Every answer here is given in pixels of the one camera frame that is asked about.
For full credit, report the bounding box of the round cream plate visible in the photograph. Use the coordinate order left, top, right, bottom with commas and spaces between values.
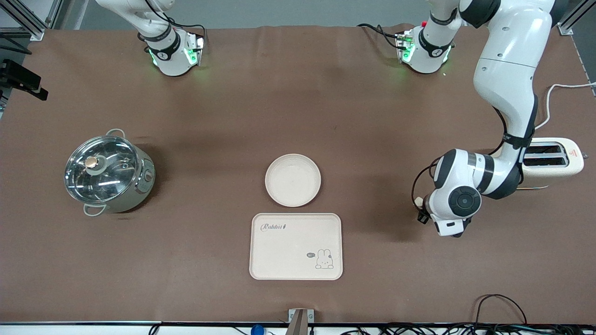
265, 154, 322, 208

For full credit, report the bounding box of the glass pot lid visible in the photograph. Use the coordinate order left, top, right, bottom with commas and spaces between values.
64, 135, 139, 204

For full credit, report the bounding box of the brown table cover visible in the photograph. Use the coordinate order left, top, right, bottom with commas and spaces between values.
0, 24, 596, 324

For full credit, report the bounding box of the cream rabbit print tray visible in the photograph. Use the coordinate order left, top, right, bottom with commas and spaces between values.
249, 213, 344, 281

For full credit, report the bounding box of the steel pot with glass lid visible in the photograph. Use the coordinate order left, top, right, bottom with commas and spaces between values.
65, 129, 156, 217

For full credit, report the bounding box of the cream two-slot toaster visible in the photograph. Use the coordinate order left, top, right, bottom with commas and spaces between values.
489, 137, 588, 190

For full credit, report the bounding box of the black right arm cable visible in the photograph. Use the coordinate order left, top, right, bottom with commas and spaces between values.
0, 33, 33, 56

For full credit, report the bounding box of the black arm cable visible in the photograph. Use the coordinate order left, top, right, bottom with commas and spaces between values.
0, 33, 33, 56
411, 157, 442, 208

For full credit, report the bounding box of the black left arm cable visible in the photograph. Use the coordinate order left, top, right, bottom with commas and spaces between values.
411, 157, 442, 208

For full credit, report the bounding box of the aluminium frame profile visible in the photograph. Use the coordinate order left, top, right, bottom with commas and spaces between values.
557, 0, 588, 36
0, 0, 64, 41

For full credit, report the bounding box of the black looped cable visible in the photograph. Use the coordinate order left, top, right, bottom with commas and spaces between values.
474, 294, 528, 326

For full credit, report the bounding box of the black cable bundle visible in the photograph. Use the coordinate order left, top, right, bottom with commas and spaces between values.
340, 323, 596, 335

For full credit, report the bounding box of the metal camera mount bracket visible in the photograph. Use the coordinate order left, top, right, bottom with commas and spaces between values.
288, 308, 315, 335

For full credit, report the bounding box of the black base cable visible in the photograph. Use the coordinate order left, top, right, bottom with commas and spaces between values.
161, 16, 207, 47
357, 23, 403, 50

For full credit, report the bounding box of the white toaster power cable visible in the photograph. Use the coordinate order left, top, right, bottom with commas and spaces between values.
534, 82, 596, 131

